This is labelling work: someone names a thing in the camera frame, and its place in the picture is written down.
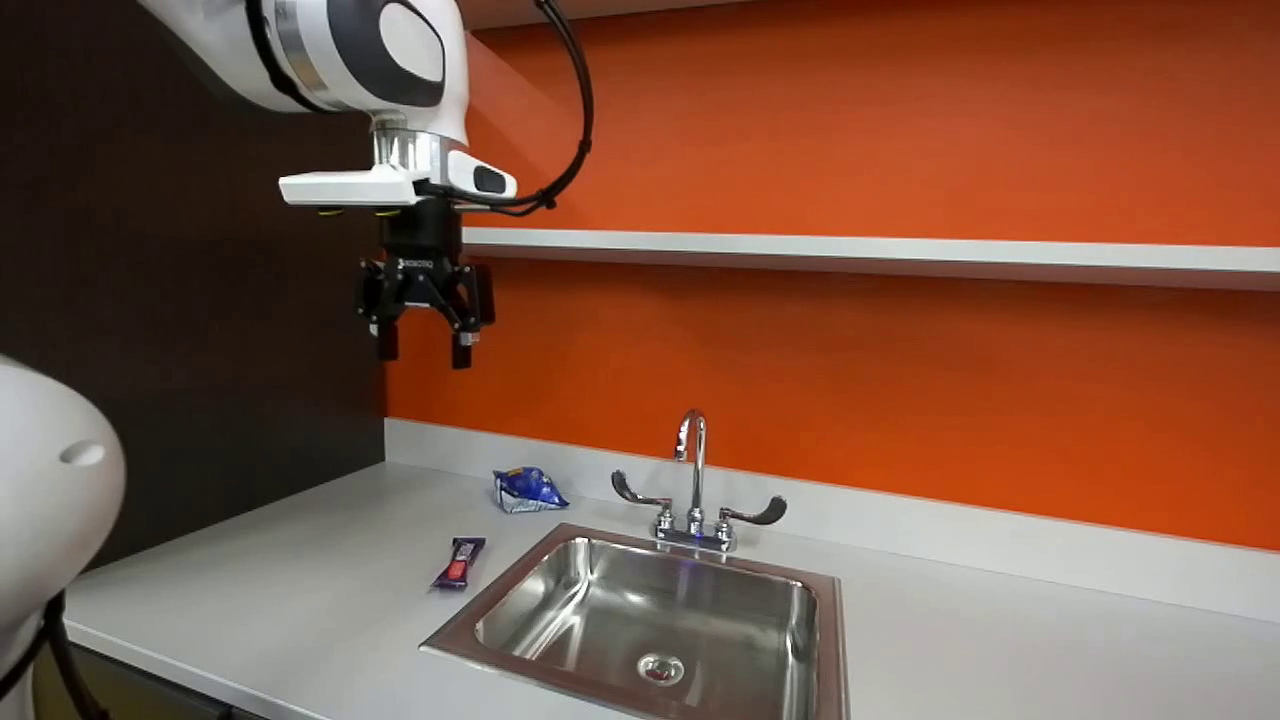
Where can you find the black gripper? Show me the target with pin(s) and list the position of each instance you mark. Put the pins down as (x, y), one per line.
(427, 263)

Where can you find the blue crumpled cloth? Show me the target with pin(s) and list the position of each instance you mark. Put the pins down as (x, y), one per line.
(529, 491)

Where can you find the stainless steel sink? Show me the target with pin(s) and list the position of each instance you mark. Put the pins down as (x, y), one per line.
(585, 612)

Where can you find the round sink drain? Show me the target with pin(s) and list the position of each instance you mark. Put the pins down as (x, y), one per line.
(661, 671)

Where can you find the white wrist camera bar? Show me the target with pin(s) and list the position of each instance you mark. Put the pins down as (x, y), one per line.
(345, 188)

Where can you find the white wall shelf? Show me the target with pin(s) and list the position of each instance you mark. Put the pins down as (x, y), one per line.
(867, 248)

